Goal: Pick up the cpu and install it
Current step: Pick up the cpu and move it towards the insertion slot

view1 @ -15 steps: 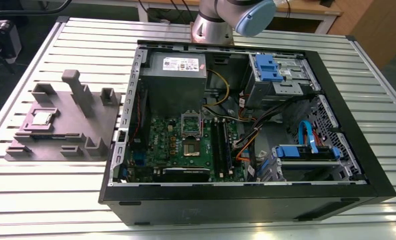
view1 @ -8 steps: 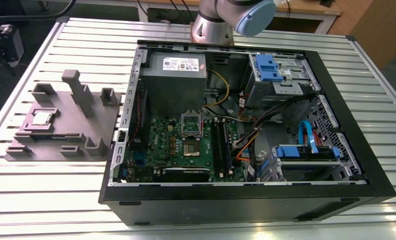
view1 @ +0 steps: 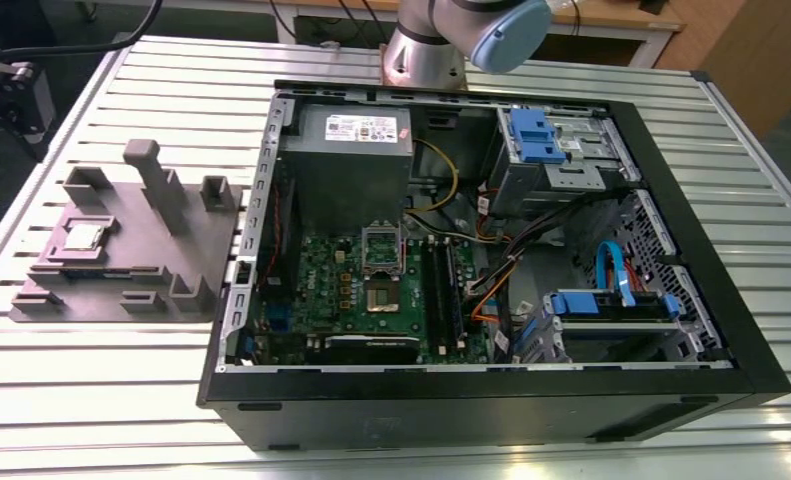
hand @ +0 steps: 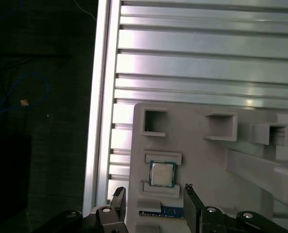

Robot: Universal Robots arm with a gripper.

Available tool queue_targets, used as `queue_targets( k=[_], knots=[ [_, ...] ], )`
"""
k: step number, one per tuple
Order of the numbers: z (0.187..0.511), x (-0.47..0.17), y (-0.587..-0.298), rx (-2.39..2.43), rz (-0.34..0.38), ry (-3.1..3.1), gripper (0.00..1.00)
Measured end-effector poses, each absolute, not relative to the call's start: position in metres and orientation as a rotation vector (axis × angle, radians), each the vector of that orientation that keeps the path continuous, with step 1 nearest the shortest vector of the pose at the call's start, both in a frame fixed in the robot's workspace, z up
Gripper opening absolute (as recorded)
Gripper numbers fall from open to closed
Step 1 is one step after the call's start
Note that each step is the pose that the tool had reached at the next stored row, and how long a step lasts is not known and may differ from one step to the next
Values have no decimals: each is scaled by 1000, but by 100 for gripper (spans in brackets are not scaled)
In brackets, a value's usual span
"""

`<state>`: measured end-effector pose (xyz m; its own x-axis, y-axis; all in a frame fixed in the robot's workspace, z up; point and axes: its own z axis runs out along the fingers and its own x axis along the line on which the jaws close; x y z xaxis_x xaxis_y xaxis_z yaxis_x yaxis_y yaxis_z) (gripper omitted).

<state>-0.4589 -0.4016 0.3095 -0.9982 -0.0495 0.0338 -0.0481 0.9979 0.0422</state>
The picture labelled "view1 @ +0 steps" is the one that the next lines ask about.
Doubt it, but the grey metal drive cage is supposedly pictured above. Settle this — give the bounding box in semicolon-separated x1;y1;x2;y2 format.
486;103;642;214

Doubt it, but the black cable bundle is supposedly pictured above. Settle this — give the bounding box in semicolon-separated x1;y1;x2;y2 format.
467;192;636;296

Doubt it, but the grey metal disk bay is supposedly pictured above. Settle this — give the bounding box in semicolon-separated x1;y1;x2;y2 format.
518;292;734;366

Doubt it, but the black graphics card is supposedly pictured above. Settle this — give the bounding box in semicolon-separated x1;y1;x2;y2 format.
304;332;423;365

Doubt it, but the CPU socket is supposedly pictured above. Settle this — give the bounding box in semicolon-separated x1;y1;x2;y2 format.
364;278;404;314

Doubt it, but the wire locking lever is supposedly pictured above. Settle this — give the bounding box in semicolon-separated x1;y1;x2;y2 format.
399;219;415;275

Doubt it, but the thick black camera cable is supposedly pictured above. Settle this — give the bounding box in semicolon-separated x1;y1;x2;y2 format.
0;0;167;59

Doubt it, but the green motherboard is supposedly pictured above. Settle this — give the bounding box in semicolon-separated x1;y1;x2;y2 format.
244;232;496;366

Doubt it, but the wooden desk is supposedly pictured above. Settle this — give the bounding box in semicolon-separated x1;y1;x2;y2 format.
260;0;687;69

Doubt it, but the orange wire bundle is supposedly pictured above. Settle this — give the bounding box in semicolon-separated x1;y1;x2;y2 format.
467;279;503;324

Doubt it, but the RAM stick with label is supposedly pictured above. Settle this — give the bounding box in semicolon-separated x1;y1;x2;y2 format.
60;269;136;280

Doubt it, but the grey parts rack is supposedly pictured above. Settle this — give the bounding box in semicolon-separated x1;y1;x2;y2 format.
7;139;250;324

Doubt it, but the black PC case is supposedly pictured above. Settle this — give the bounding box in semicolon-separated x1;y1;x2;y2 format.
195;77;791;451

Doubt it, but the black and white wire bundle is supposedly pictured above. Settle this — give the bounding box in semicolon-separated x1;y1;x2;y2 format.
404;209;510;246

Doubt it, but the black cable with plug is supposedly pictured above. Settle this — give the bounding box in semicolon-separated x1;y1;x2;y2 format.
266;0;342;51

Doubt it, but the grey power supply unit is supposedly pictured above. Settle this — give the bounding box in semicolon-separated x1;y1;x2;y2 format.
279;103;415;236

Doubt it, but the blue drive carrier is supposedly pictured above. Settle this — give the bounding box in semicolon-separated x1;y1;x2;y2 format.
508;107;567;164

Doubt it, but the silver CPU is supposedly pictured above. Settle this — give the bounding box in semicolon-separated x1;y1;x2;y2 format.
60;224;109;251

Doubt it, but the hard disk in blue carrier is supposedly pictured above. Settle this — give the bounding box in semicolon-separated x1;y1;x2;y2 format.
544;290;681;325

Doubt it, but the metal socket cover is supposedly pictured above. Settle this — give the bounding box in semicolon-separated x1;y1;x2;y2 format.
360;224;410;276

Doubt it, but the wooden cabinet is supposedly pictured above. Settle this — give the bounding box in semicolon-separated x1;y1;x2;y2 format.
654;0;791;141

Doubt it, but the blue flat wire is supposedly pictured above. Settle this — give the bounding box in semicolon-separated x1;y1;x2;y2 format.
594;239;636;307

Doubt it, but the yellow wire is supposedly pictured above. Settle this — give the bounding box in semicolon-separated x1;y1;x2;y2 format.
404;138;460;214

